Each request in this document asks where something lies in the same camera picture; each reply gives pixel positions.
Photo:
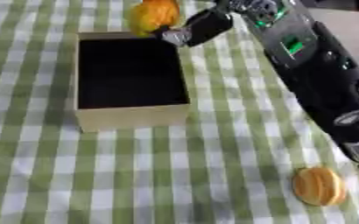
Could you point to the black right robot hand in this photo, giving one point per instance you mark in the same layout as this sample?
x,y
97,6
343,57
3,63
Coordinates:
x,y
208,24

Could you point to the orange yellow toy fruit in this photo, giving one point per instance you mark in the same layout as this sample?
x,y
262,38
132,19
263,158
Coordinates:
x,y
153,16

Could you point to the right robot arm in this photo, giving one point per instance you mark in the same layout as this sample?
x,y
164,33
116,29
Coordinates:
x,y
310,67

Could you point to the tan cardboard box black inside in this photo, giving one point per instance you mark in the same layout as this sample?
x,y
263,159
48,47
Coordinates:
x,y
130,81

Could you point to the tan round bread toy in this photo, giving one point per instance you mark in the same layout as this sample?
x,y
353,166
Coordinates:
x,y
319,186

